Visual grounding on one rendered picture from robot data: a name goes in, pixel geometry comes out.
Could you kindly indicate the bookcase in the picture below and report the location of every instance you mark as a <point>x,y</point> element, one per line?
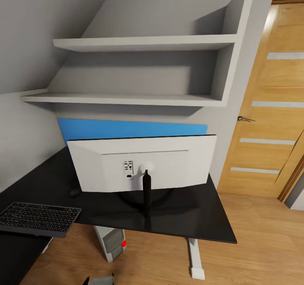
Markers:
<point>228,45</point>

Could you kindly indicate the door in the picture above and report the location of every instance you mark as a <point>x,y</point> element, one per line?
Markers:
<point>266,154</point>

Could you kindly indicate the keyboard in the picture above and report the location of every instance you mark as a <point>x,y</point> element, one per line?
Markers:
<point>38,219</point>

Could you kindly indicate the monitor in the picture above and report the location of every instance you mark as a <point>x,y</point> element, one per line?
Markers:
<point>142,163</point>

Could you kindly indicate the desktop computer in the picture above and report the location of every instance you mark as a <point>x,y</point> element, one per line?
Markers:
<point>112,241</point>

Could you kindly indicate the mouse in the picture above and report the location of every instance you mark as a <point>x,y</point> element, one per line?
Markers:
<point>75,191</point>

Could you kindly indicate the room divider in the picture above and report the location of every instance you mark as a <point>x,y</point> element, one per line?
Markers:
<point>73,129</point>

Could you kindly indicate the desk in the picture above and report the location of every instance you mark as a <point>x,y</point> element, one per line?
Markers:
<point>194,212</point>

